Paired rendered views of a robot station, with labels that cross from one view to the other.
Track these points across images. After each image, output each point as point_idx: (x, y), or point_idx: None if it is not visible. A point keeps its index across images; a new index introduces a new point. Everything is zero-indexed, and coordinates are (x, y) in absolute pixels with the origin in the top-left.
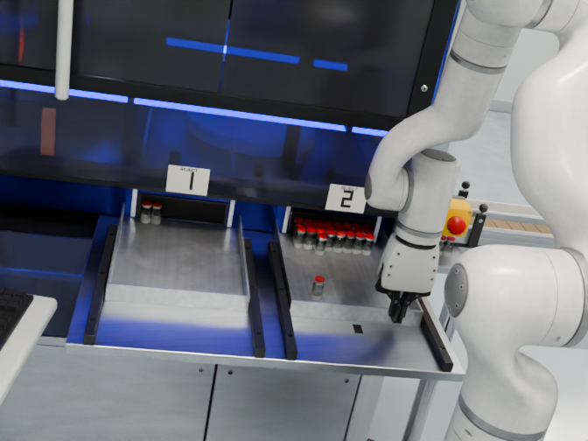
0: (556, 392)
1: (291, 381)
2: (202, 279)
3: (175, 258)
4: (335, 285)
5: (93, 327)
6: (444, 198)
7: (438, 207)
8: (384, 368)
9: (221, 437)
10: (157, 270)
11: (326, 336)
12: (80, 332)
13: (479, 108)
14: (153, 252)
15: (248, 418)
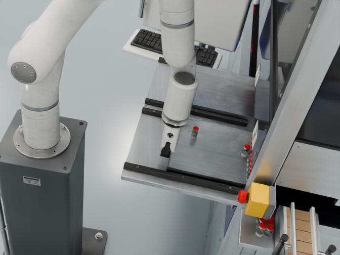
0: (24, 91)
1: (222, 214)
2: (208, 100)
3: (227, 95)
4: (207, 150)
5: (164, 58)
6: (167, 95)
7: (165, 97)
8: (131, 143)
9: (215, 212)
10: (214, 87)
11: (159, 130)
12: None
13: (161, 41)
14: (231, 90)
15: (217, 214)
